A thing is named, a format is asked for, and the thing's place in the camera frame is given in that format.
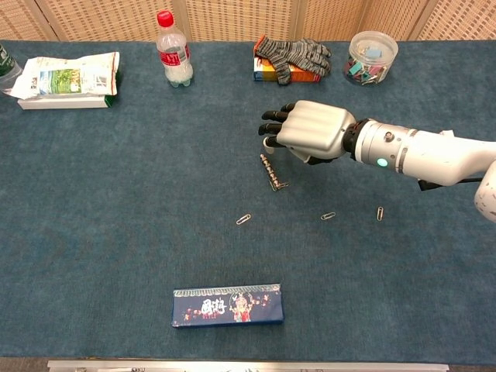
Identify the clear jar of binder clips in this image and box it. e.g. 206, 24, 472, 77
343, 30, 399, 87

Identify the grey striped knit glove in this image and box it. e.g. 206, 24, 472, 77
253, 34, 333, 86

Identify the green packet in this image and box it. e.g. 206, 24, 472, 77
103, 69, 122, 109

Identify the white crumpled snack bag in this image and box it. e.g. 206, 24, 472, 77
10, 51, 121, 100

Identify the clear bottle red cap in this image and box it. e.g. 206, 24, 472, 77
156, 10, 194, 88

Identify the aluminium table rail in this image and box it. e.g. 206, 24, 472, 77
46, 360, 450, 372

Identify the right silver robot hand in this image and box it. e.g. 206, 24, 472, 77
258, 99, 357, 166

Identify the white flat box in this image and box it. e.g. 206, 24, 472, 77
17, 95, 108, 111

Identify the blue printed long box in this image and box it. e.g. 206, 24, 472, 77
171, 283, 285, 329

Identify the woven folding screen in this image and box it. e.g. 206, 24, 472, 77
0, 0, 496, 43

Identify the magnetic bead rod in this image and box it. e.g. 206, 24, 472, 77
260, 153, 282, 191

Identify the clear bottle green label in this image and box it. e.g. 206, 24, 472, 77
0, 43, 23, 94

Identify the orange blue white box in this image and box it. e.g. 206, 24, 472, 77
253, 53, 322, 84

